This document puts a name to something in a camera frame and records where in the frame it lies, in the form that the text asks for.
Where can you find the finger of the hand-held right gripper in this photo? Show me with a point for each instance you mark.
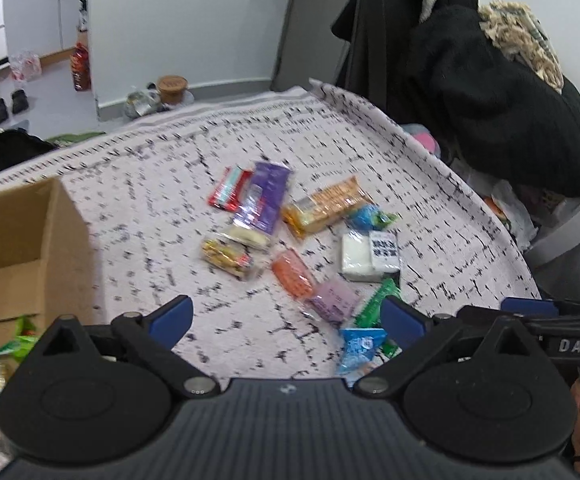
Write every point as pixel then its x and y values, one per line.
pixel 527 305

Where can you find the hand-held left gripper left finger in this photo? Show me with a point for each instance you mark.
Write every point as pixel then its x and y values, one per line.
pixel 175 317

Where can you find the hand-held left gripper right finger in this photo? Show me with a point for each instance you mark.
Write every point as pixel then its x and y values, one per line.
pixel 399 322

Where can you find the small orange snack packet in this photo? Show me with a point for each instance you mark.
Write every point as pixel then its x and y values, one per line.
pixel 292 272

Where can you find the long orange biscuit packet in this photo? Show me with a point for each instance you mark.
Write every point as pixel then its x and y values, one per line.
pixel 320 207

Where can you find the brown cardboard box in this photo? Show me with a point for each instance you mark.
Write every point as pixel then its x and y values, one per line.
pixel 30 230

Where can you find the long green snack packet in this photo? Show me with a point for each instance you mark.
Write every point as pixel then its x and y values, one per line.
pixel 374 305

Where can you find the blue snack packet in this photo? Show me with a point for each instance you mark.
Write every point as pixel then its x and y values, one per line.
pixel 359 350

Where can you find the light purple snack packet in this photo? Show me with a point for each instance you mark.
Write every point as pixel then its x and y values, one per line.
pixel 332 300

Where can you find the white tissue pack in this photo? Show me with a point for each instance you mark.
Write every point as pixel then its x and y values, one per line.
pixel 359 255

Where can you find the gold clear snack packet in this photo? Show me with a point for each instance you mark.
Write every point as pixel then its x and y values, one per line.
pixel 227 257

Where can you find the white plastic bag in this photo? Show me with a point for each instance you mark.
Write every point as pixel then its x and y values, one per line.
pixel 514 212

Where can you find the blue green candy packet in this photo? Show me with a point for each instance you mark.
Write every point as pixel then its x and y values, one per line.
pixel 367 217

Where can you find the red snack packet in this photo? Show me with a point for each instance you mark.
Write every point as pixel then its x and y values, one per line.
pixel 227 190

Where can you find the pink grey soft toy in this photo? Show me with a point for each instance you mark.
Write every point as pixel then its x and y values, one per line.
pixel 422 141

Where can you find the green cloth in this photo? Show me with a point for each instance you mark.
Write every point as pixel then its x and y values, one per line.
pixel 75 138

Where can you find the large black fleece coat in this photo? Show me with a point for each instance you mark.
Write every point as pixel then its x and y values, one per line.
pixel 494 100

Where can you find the clear crumpled plastic bag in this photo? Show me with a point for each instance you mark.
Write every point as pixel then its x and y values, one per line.
pixel 142 102

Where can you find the brown lidded cup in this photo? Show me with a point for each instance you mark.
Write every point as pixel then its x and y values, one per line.
pixel 172 89

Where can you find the black clothes pile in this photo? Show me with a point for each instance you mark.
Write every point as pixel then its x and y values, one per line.
pixel 10 152

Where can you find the black slipper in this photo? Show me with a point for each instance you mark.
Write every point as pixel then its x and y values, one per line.
pixel 0 111
pixel 19 101

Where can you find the hanging black jacket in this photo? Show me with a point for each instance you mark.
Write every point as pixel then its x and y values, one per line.
pixel 369 35

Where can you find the clear bag with red print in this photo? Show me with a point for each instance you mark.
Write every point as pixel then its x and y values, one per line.
pixel 25 66

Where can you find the white cabinet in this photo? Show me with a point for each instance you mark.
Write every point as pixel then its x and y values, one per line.
pixel 35 15

